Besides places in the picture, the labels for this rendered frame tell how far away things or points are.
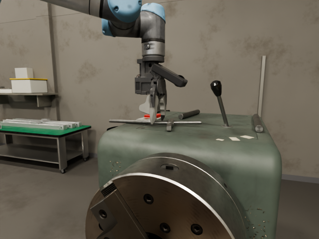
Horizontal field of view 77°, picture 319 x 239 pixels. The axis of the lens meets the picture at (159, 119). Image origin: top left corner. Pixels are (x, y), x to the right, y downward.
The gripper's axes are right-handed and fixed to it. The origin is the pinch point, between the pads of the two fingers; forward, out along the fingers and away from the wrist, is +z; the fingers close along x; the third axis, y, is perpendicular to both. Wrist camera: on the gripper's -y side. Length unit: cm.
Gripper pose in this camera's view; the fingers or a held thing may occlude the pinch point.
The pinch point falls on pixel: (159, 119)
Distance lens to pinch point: 66.8
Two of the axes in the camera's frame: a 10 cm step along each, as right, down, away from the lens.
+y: -9.2, -0.6, 3.8
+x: -3.9, 1.5, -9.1
